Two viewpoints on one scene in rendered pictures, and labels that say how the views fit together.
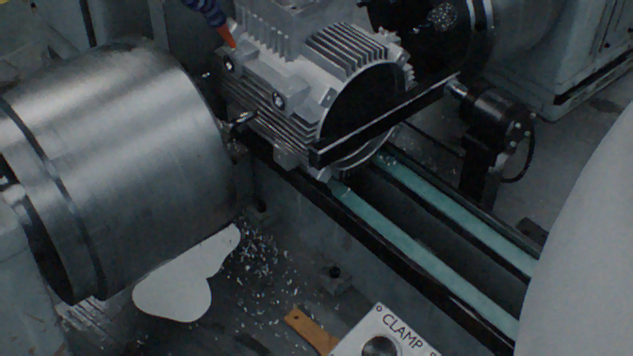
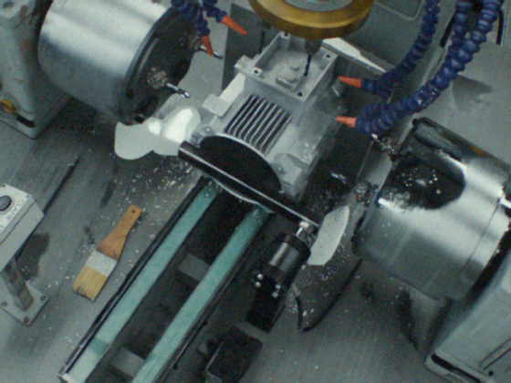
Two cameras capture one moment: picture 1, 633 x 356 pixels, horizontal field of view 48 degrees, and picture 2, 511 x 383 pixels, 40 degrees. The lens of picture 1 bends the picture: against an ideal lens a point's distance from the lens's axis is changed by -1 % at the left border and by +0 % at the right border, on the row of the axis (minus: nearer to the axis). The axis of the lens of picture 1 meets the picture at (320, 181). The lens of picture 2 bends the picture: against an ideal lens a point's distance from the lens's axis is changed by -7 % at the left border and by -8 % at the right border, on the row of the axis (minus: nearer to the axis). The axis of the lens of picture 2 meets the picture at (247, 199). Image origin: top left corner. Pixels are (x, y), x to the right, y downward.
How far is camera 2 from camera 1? 0.89 m
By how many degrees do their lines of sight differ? 40
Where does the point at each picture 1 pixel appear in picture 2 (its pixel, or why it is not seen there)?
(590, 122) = not seen: outside the picture
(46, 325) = (16, 65)
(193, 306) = (127, 150)
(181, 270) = (153, 133)
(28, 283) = (12, 42)
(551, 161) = (371, 370)
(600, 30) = (490, 357)
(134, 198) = (70, 58)
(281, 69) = (238, 96)
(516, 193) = (318, 346)
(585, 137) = not seen: outside the picture
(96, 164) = (71, 30)
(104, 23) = not seen: outside the picture
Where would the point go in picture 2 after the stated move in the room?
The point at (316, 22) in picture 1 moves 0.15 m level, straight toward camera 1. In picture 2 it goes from (265, 94) to (170, 113)
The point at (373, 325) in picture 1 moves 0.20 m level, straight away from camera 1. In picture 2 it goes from (18, 197) to (148, 185)
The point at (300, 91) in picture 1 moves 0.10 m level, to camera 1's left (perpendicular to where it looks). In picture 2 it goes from (213, 112) to (197, 66)
